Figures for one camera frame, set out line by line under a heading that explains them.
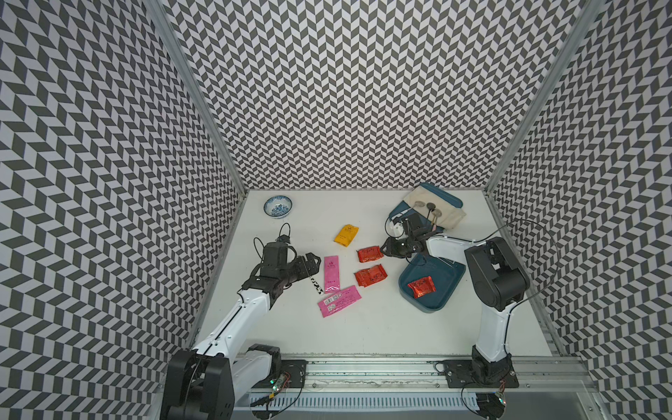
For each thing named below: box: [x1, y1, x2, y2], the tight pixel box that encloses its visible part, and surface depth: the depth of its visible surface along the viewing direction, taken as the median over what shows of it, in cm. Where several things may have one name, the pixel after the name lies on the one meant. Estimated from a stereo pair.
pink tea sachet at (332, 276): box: [323, 255, 341, 294], surface depth 95 cm
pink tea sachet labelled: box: [317, 285, 363, 318], surface depth 86 cm
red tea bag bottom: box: [353, 263, 388, 288], surface depth 93 cm
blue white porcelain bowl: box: [263, 195, 294, 218], surface depth 113 cm
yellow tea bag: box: [333, 224, 360, 248], surface depth 104 cm
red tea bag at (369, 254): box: [356, 245, 385, 264], surface depth 98 cm
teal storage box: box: [398, 253, 467, 314], surface depth 88 cm
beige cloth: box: [403, 185, 468, 230], surface depth 114 cm
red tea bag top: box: [406, 275, 437, 300], surface depth 89 cm
